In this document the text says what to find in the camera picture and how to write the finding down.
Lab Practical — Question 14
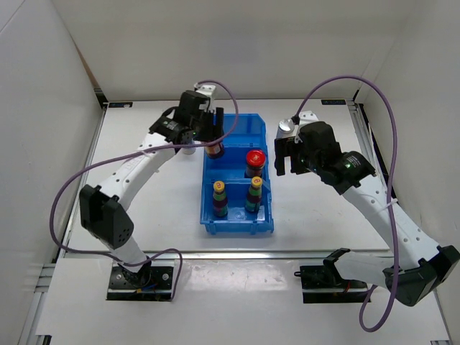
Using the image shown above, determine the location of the blue three-compartment plastic bin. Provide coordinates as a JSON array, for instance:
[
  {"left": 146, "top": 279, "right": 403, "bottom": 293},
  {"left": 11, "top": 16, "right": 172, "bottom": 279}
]
[{"left": 200, "top": 114, "right": 274, "bottom": 235}]

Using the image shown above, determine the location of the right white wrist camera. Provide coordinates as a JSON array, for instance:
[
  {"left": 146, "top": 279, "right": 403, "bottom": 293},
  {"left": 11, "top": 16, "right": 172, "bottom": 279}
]
[{"left": 291, "top": 111, "right": 319, "bottom": 127}]

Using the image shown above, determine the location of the red-lidded sauce jar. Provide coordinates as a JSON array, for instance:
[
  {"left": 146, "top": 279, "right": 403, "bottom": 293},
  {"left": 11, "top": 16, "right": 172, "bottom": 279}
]
[
  {"left": 245, "top": 149, "right": 266, "bottom": 178},
  {"left": 204, "top": 142, "right": 225, "bottom": 160}
]

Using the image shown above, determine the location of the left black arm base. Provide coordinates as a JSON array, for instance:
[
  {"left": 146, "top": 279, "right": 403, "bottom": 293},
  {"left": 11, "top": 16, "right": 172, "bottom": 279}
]
[{"left": 106, "top": 257, "right": 183, "bottom": 302}]

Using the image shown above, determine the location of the yellow-capped sauce bottle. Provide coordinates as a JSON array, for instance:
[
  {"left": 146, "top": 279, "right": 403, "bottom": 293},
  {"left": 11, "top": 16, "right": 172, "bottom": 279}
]
[
  {"left": 213, "top": 180, "right": 228, "bottom": 217},
  {"left": 245, "top": 176, "right": 263, "bottom": 213}
]

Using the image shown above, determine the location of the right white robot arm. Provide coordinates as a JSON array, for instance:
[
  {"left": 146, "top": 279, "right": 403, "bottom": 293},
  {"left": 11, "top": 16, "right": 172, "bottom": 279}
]
[{"left": 275, "top": 119, "right": 459, "bottom": 306}]

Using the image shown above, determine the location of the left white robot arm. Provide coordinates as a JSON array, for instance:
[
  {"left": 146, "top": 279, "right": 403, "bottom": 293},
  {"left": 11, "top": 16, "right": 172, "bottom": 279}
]
[{"left": 79, "top": 84, "right": 224, "bottom": 288}]

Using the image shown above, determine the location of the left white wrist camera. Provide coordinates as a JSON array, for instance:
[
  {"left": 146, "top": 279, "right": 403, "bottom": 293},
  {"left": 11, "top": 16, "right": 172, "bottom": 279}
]
[{"left": 193, "top": 83, "right": 217, "bottom": 108}]

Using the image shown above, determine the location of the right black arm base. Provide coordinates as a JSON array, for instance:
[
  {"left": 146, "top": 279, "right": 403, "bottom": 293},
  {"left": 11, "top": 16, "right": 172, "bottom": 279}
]
[{"left": 294, "top": 248, "right": 369, "bottom": 304}]

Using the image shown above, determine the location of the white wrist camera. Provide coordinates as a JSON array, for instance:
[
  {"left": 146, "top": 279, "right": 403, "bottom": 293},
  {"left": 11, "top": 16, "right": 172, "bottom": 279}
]
[
  {"left": 291, "top": 111, "right": 319, "bottom": 127},
  {"left": 193, "top": 83, "right": 217, "bottom": 108}
]

